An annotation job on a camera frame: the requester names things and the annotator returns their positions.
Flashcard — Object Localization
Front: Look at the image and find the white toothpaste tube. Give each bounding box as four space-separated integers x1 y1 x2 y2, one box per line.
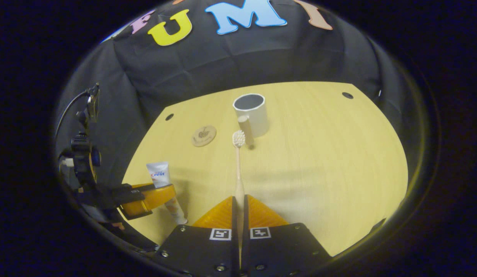
146 162 188 225

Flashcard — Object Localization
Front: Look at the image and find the wooden desktop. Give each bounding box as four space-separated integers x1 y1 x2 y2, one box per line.
121 81 409 257

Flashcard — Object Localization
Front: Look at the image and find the black backdrop cloth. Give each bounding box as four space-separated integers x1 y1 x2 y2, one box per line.
55 0 416 189

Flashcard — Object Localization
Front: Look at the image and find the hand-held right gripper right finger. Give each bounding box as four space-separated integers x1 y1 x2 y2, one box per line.
242 194 333 277

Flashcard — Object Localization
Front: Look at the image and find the beige toothbrush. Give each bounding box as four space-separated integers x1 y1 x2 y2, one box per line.
232 130 247 270

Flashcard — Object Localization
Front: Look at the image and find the round cork coaster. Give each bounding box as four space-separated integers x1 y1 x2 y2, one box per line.
191 125 217 147

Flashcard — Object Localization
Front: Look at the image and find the white cup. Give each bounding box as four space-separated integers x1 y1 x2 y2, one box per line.
233 93 269 147

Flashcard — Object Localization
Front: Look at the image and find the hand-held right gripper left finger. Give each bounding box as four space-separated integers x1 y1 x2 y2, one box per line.
156 195 239 277

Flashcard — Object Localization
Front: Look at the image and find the black cable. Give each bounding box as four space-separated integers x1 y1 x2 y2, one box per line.
55 90 89 135

